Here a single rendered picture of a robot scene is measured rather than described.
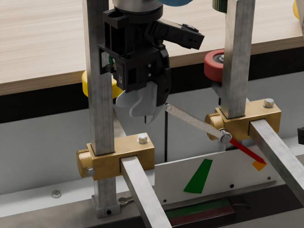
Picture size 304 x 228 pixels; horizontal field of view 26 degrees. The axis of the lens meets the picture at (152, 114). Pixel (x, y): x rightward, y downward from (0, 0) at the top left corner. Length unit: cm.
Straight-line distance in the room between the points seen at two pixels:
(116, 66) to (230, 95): 29
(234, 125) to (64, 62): 37
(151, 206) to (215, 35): 50
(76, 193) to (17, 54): 32
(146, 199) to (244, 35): 32
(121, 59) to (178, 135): 56
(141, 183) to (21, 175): 39
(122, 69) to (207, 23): 56
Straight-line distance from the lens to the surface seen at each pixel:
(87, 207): 128
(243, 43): 115
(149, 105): 103
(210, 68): 132
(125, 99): 104
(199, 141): 152
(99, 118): 112
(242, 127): 123
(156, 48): 97
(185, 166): 124
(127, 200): 128
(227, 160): 127
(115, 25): 93
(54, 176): 146
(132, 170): 115
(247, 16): 113
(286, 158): 115
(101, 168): 118
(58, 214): 127
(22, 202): 143
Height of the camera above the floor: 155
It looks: 34 degrees down
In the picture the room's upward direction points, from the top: straight up
